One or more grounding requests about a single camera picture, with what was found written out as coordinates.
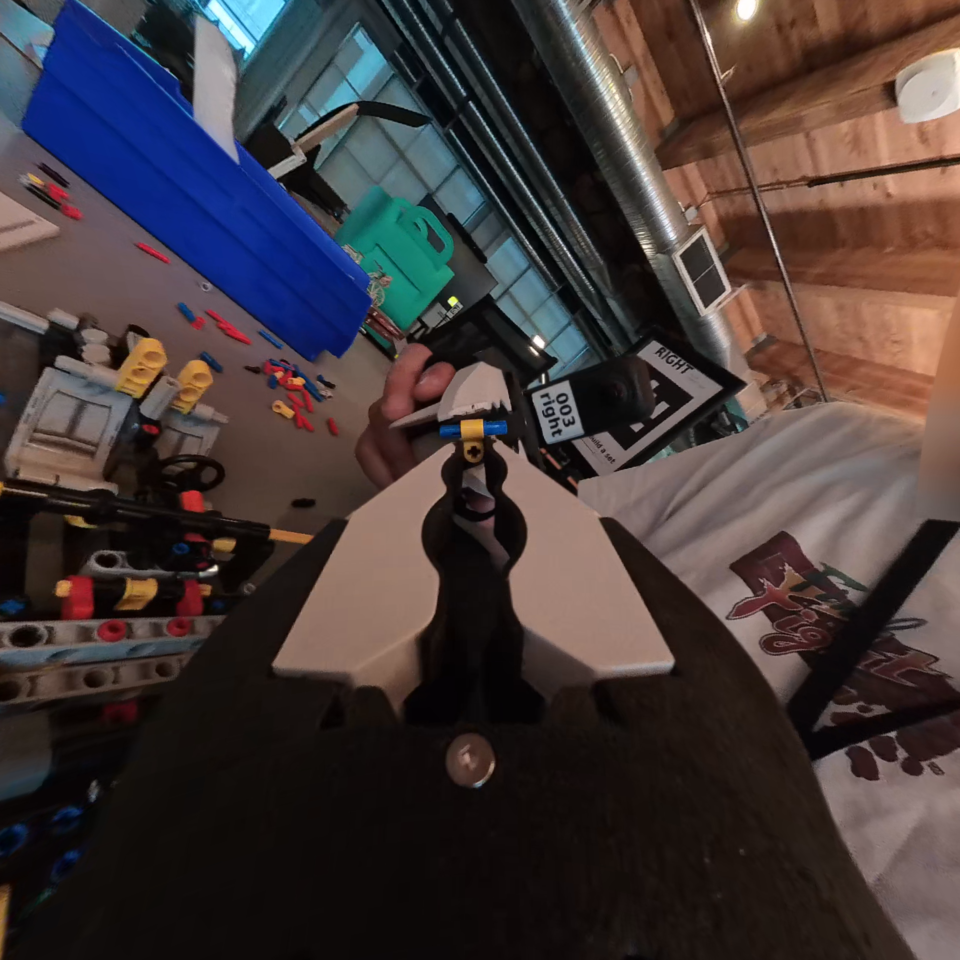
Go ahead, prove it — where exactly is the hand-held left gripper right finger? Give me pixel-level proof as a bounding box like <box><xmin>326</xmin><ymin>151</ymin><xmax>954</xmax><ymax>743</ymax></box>
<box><xmin>480</xmin><ymin>453</ymin><xmax>676</xmax><ymax>691</ymax></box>

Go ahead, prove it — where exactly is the white square vent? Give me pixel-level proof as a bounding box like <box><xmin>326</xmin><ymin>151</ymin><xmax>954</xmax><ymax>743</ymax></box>
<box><xmin>671</xmin><ymin>225</ymin><xmax>732</xmax><ymax>316</ymax></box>

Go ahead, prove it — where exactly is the black strap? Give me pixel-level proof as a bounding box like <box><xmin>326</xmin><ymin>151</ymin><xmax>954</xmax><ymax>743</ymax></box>
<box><xmin>787</xmin><ymin>517</ymin><xmax>960</xmax><ymax>759</ymax></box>

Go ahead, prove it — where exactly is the teal plastic case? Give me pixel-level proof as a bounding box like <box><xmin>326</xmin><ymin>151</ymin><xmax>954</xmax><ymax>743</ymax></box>
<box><xmin>333</xmin><ymin>186</ymin><xmax>456</xmax><ymax>331</ymax></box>

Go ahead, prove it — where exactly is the silver ventilation duct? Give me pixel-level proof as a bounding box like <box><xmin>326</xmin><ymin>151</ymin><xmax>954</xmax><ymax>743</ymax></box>
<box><xmin>517</xmin><ymin>0</ymin><xmax>744</xmax><ymax>361</ymax></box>

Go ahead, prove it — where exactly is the blue plastic bin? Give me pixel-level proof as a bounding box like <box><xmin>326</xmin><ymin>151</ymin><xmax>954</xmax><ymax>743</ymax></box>
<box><xmin>22</xmin><ymin>0</ymin><xmax>372</xmax><ymax>360</ymax></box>

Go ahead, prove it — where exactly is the cluster of small lego bushes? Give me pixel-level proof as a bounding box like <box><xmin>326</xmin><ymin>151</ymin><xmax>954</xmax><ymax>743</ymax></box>
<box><xmin>18</xmin><ymin>161</ymin><xmax>84</xmax><ymax>222</ymax></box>

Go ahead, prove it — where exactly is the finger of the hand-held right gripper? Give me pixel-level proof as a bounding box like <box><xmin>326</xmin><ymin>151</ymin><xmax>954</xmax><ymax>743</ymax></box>
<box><xmin>388</xmin><ymin>399</ymin><xmax>490</xmax><ymax>434</ymax></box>
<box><xmin>441</xmin><ymin>362</ymin><xmax>516</xmax><ymax>415</ymax></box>

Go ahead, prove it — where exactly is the black yellow lego car chassis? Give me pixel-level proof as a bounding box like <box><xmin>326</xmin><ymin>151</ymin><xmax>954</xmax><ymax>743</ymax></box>
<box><xmin>0</xmin><ymin>300</ymin><xmax>316</xmax><ymax>916</ymax></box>

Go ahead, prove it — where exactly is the white printed shirt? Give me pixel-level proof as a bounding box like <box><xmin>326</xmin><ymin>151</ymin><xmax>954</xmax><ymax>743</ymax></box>
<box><xmin>577</xmin><ymin>401</ymin><xmax>960</xmax><ymax>960</ymax></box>

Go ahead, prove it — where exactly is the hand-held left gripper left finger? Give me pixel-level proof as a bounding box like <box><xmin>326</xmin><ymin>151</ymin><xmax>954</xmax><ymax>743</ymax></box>
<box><xmin>271</xmin><ymin>453</ymin><xmax>462</xmax><ymax>695</ymax></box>

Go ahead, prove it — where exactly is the person's right hand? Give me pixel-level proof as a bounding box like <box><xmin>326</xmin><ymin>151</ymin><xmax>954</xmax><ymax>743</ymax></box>
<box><xmin>354</xmin><ymin>341</ymin><xmax>459</xmax><ymax>490</ymax></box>

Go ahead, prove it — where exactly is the pile of coloured lego pins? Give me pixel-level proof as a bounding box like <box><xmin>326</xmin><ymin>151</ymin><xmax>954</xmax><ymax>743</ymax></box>
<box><xmin>176</xmin><ymin>300</ymin><xmax>342</xmax><ymax>436</ymax></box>

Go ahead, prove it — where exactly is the white round ceiling device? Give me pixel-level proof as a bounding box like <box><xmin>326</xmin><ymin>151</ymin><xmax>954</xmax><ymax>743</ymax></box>
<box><xmin>896</xmin><ymin>52</ymin><xmax>960</xmax><ymax>125</ymax></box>

